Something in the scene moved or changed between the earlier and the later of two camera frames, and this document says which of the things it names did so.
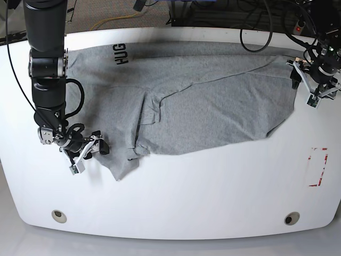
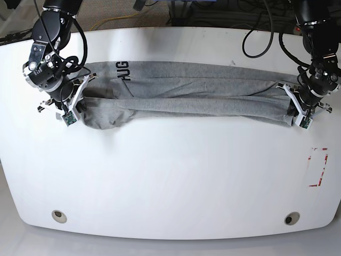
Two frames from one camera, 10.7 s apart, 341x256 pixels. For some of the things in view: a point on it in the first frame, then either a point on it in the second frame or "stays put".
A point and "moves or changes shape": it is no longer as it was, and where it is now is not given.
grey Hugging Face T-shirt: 149,97 moves or changes shape
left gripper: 89,146 to 72,103
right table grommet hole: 291,218 stays put
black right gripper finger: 296,78 to 291,110
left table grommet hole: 58,216 stays put
